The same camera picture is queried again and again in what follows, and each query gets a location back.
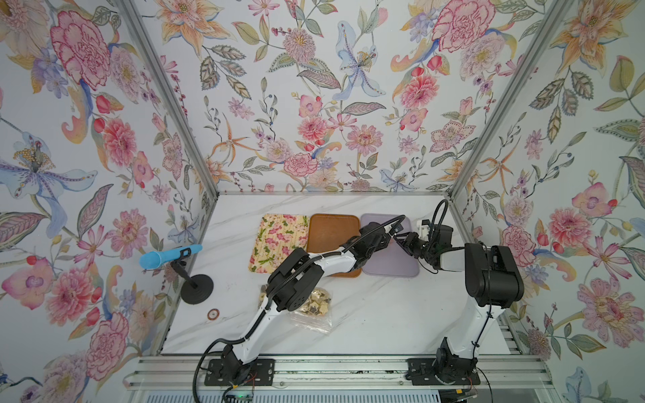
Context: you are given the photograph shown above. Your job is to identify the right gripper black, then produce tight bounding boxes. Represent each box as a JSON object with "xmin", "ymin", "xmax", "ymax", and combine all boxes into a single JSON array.
[{"xmin": 393, "ymin": 232, "xmax": 435, "ymax": 260}]

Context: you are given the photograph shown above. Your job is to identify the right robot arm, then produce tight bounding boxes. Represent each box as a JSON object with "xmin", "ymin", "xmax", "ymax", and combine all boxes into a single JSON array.
[{"xmin": 396, "ymin": 220, "xmax": 524, "ymax": 386}]

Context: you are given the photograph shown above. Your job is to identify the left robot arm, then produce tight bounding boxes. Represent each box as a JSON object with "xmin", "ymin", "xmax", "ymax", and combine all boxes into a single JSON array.
[{"xmin": 221, "ymin": 216, "xmax": 404, "ymax": 385}]

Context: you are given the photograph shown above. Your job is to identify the bag of cream cookies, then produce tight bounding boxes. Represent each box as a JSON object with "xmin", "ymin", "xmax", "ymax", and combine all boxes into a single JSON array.
[{"xmin": 291, "ymin": 288, "xmax": 333, "ymax": 334}]

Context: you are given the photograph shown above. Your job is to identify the bag of brown cookies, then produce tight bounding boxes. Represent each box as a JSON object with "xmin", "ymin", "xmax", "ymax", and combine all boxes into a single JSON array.
[{"xmin": 258, "ymin": 285, "xmax": 271, "ymax": 310}]

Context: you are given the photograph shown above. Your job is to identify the lilac plastic tray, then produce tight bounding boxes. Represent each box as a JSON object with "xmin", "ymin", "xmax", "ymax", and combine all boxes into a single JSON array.
[{"xmin": 360, "ymin": 213, "xmax": 420, "ymax": 278}]

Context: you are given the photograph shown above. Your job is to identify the brown wooden tray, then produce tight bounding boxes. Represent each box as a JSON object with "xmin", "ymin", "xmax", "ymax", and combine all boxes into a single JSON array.
[{"xmin": 307, "ymin": 213, "xmax": 360, "ymax": 254}]

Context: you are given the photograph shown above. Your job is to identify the floral pattern tray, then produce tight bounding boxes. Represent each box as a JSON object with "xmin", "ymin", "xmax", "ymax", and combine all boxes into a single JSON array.
[{"xmin": 249, "ymin": 213, "xmax": 310, "ymax": 274}]

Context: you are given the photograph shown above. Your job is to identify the black microphone stand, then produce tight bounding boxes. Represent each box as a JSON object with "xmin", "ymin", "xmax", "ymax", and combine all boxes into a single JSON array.
[{"xmin": 171, "ymin": 260, "xmax": 214, "ymax": 305}]

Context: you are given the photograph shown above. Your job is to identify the blue microphone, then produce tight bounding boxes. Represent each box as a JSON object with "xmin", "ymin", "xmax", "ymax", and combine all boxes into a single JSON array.
[{"xmin": 139, "ymin": 244, "xmax": 203, "ymax": 270}]

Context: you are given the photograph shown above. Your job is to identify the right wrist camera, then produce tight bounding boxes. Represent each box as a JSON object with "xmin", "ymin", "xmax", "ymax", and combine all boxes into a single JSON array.
[{"xmin": 416, "ymin": 219, "xmax": 439, "ymax": 241}]

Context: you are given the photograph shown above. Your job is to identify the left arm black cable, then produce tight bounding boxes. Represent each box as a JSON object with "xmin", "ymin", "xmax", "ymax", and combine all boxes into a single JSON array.
[{"xmin": 190, "ymin": 215, "xmax": 407, "ymax": 403}]

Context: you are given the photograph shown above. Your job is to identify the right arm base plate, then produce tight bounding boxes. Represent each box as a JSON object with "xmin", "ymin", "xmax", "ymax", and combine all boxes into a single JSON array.
[{"xmin": 405, "ymin": 358, "xmax": 480, "ymax": 387}]

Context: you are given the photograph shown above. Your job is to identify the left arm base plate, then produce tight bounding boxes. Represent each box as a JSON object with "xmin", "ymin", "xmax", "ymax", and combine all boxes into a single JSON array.
[{"xmin": 203, "ymin": 359, "xmax": 275, "ymax": 386}]

